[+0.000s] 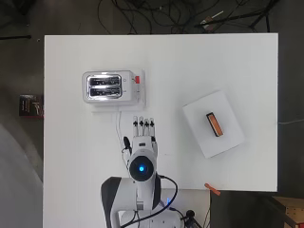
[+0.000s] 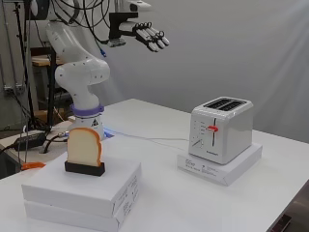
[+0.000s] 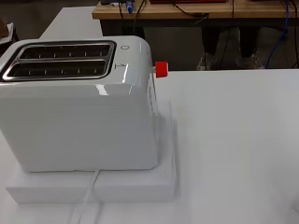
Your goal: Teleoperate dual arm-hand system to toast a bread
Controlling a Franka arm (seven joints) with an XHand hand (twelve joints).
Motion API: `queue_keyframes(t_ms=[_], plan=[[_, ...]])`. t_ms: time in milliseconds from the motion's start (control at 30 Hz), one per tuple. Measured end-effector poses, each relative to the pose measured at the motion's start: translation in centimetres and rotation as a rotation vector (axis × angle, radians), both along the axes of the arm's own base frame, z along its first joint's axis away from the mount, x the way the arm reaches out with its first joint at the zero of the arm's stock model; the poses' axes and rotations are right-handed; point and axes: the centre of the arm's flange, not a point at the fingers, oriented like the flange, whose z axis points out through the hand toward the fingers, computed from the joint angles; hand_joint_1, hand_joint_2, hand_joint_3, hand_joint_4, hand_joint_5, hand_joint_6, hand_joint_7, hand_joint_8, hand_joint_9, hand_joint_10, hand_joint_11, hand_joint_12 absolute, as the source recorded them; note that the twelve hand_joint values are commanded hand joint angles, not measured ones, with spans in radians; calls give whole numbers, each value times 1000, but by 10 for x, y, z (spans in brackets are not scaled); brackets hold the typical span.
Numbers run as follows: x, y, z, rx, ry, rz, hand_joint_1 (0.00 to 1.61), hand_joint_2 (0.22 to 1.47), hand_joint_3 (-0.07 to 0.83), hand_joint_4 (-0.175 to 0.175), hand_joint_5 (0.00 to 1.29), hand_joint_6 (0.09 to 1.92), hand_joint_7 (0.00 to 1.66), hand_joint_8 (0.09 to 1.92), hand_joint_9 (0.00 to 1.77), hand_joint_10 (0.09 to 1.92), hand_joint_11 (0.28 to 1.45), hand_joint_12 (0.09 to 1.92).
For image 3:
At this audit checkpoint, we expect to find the red toaster lever knob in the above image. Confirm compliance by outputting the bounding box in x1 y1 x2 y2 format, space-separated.
154 61 169 78

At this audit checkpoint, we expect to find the white steel toaster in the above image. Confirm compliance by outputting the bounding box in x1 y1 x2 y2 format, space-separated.
0 35 161 173

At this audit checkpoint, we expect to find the person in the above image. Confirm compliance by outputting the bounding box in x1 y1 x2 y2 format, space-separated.
195 26 265 71

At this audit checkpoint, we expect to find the blue plug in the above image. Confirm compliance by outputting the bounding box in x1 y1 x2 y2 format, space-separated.
125 0 135 14

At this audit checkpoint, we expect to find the wooden desk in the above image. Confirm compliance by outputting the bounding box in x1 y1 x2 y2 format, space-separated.
92 0 299 21

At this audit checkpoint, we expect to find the white toaster cord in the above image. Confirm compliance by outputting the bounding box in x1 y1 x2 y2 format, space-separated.
66 169 104 224

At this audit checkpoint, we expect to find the black desk cable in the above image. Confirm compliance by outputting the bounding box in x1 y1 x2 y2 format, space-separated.
133 0 148 23
172 2 210 19

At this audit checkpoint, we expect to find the blue cable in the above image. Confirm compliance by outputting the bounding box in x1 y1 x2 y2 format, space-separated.
265 0 292 70

